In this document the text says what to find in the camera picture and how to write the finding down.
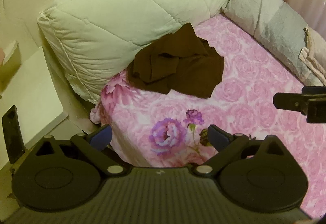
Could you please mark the white bed frame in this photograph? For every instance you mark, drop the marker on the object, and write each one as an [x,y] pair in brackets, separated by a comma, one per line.
[71,101]

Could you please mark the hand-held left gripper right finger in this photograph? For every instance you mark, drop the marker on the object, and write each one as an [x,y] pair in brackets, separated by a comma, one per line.
[218,137]

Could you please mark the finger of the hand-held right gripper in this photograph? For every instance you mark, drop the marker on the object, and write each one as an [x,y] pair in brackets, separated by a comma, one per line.
[287,102]

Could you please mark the white quilted duvet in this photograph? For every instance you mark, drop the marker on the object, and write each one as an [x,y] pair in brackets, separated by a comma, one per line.
[122,20]

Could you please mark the white bedside table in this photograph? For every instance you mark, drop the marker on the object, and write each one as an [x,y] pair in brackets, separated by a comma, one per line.
[30,96]

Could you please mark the beige cloth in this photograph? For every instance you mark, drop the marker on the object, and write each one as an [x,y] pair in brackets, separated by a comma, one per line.
[314,53]

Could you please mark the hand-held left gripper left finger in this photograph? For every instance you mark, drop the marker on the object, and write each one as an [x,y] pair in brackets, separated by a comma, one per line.
[101,137]

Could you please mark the dark brown garment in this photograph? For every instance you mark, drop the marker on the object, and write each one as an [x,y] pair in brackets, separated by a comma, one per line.
[175,68]

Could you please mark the black smartphone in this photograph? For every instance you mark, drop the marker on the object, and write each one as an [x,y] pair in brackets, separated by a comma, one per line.
[12,134]

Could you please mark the pink floral blanket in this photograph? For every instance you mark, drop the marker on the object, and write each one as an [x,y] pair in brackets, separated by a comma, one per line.
[244,91]

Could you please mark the grey pillow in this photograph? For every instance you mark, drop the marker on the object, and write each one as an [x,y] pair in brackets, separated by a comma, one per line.
[264,17]

